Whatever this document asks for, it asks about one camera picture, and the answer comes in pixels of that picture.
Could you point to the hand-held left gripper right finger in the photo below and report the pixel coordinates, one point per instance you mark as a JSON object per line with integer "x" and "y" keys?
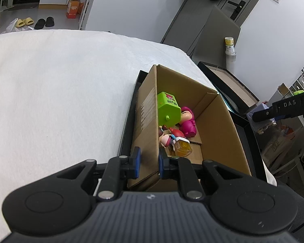
{"x": 162, "y": 167}

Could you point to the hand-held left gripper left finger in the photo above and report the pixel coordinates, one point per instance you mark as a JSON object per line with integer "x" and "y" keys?
{"x": 136, "y": 163}

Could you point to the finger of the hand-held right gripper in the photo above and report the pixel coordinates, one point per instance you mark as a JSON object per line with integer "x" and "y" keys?
{"x": 283, "y": 117}
{"x": 264, "y": 115}

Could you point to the lavender toy figure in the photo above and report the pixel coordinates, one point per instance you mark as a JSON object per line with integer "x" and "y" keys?
{"x": 259, "y": 108}

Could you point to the yellow perfume bottle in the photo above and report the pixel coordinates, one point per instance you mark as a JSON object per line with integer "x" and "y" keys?
{"x": 182, "y": 148}

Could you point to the red-haired toy figure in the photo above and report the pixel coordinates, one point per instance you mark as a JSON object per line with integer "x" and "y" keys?
{"x": 167, "y": 138}

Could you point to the black tray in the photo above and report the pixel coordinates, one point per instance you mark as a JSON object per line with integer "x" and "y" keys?
{"x": 253, "y": 146}

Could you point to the brown cardboard box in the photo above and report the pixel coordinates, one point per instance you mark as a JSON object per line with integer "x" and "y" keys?
{"x": 220, "y": 136}

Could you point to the pink toy figure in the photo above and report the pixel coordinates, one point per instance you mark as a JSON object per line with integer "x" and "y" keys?
{"x": 187, "y": 124}

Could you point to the green block toy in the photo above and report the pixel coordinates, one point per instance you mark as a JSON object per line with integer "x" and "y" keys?
{"x": 168, "y": 108}

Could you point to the small green toy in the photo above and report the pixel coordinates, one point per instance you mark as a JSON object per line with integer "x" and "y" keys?
{"x": 299, "y": 92}

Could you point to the black box lid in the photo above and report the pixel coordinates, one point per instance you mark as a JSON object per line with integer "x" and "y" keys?
{"x": 230, "y": 83}

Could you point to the yellow cap bottle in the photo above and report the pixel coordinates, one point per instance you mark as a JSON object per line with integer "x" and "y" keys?
{"x": 229, "y": 46}

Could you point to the grey folded board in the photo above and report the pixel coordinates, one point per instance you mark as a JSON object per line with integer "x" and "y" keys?
{"x": 217, "y": 35}

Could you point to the white bed blanket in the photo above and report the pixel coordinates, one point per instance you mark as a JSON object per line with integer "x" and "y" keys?
{"x": 60, "y": 93}

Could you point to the white shelf rack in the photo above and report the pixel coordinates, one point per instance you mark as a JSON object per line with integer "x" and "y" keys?
{"x": 87, "y": 10}

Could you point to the black slipper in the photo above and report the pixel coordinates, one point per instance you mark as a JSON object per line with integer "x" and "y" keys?
{"x": 50, "y": 21}
{"x": 39, "y": 24}

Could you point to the orange cardboard box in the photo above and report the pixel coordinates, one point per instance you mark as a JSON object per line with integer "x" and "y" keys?
{"x": 74, "y": 8}

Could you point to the yellow slipper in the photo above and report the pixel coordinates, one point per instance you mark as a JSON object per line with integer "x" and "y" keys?
{"x": 29, "y": 21}
{"x": 20, "y": 23}

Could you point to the white plastic bag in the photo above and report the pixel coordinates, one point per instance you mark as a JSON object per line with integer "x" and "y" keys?
{"x": 15, "y": 27}

